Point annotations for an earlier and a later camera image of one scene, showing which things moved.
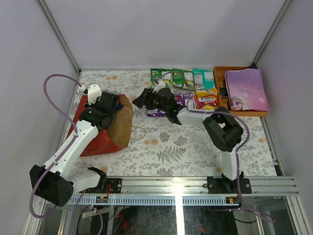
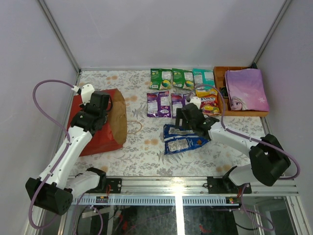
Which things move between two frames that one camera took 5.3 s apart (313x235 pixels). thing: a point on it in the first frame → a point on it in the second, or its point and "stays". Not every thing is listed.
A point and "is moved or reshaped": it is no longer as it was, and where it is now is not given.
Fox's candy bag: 206,99 stays
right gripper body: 157,103 → 180,116
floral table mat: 158,147 stays
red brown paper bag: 117,136 is moved or reshaped
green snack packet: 165,74 stays
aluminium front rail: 181,191 stays
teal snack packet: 203,79 stays
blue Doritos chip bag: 118,107 → 176,139
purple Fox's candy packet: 182,99 stays
